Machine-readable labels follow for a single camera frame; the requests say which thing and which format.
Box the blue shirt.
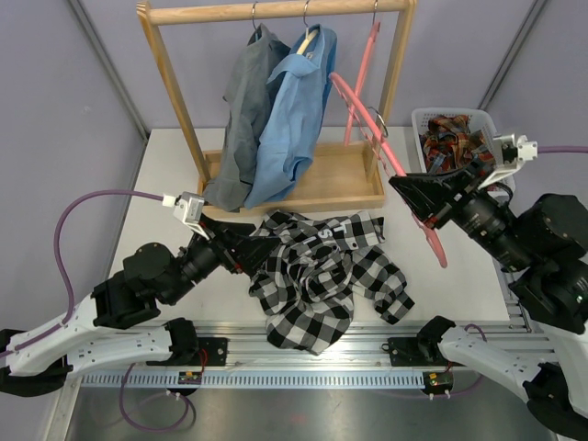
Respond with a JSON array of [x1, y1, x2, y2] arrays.
[[243, 24, 337, 209]]

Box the black white checkered shirt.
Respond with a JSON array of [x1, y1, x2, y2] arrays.
[[249, 210, 414, 356]]

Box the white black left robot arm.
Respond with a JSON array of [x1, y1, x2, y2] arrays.
[[1, 218, 280, 397]]

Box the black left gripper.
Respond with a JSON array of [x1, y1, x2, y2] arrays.
[[164, 214, 282, 306]]

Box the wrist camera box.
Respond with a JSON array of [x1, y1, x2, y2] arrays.
[[479, 133, 538, 188], [173, 192, 209, 240]]

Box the wooden clothes rack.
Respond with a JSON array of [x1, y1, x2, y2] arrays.
[[136, 1, 417, 217]]

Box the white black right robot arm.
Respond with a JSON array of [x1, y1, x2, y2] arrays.
[[389, 160, 587, 440]]

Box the wooden hanger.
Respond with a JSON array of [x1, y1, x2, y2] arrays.
[[296, 0, 319, 55]]

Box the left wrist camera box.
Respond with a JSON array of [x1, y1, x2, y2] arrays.
[[173, 192, 209, 240]]

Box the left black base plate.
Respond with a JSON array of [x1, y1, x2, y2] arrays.
[[188, 336, 229, 368]]

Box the grey shirt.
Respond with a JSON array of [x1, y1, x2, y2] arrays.
[[204, 24, 290, 211]]

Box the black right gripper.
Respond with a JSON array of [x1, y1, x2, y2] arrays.
[[389, 155, 534, 270]]

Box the red plaid shirt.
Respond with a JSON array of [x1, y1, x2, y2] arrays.
[[419, 115, 495, 175]]

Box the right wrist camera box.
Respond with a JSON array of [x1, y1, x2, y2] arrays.
[[479, 133, 538, 188]]

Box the white plastic basket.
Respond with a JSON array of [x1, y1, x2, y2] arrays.
[[412, 107, 502, 175]]

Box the slotted grey cable duct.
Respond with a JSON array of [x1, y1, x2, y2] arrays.
[[82, 369, 424, 390]]

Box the pink hanger with chrome hook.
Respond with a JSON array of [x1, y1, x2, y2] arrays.
[[330, 73, 447, 268]]

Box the empty pink hanger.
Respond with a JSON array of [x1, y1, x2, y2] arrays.
[[344, 0, 380, 145]]

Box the aluminium mounting rail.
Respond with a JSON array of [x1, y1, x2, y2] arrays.
[[197, 315, 556, 370]]

